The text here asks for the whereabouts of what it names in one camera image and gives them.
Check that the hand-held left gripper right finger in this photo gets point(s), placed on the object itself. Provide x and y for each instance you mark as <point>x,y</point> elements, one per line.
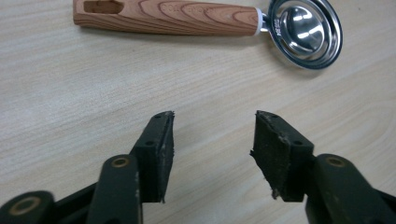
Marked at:
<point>280,155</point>

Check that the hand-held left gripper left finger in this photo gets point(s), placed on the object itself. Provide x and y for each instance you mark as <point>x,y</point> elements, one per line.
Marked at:
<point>155,155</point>

